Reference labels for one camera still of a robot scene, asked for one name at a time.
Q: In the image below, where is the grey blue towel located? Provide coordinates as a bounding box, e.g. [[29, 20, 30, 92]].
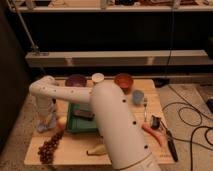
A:
[[36, 115, 56, 133]]

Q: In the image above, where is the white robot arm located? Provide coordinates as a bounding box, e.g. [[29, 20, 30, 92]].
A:
[[29, 76, 161, 171]]

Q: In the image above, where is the red bowl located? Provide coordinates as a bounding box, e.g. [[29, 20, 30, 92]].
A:
[[114, 73, 134, 94]]

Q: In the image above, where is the purple bowl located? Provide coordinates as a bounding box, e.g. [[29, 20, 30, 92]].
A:
[[65, 74, 87, 87]]

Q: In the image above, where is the white cylindrical cup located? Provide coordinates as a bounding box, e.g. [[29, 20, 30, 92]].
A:
[[91, 73, 105, 84]]

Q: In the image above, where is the blue plastic cup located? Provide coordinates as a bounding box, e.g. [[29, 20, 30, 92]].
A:
[[132, 90, 144, 105]]

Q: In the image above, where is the black rectangular block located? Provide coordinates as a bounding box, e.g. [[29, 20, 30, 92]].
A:
[[74, 109, 94, 120]]

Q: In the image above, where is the metal fork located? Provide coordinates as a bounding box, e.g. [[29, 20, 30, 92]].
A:
[[143, 97, 148, 122]]

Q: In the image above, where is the green plastic tray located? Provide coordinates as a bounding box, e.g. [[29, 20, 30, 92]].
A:
[[67, 103, 98, 133]]

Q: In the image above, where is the white lower shelf beam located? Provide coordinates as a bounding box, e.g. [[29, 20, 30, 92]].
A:
[[25, 50, 213, 67]]

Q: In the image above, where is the banana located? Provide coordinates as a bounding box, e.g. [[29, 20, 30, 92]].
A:
[[87, 144, 106, 156]]

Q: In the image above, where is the carrot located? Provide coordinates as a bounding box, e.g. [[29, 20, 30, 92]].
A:
[[142, 123, 164, 147]]

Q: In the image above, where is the metal pole stand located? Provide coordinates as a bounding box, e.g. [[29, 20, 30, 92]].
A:
[[9, 0, 51, 79]]

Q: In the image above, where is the bunch of red grapes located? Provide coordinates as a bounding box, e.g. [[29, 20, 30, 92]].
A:
[[38, 132, 63, 164]]

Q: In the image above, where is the upper white shelf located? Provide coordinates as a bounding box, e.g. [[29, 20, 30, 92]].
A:
[[6, 0, 213, 12]]

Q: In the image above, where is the black handled knife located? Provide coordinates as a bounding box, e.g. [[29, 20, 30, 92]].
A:
[[163, 125, 178, 162]]

